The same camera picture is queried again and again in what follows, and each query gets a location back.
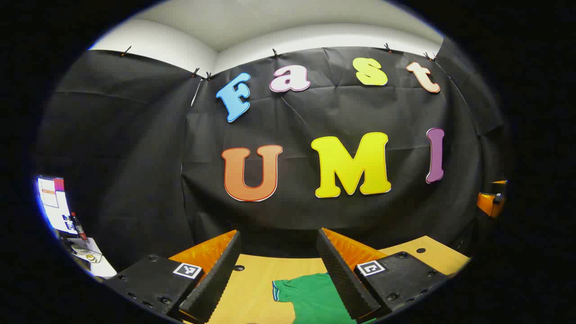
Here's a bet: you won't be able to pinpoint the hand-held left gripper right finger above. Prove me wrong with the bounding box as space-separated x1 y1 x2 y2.
316 228 449 321

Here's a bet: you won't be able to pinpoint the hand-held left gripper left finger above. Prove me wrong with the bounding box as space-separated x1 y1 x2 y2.
104 230 242 324

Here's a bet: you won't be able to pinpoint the green T-shirt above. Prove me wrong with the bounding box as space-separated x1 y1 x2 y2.
272 272 377 324

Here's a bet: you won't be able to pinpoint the white paper sheets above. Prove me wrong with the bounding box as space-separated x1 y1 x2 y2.
67 238 117 278

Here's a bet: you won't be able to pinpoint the red capped bottle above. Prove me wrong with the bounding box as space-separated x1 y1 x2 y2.
71 212 87 241

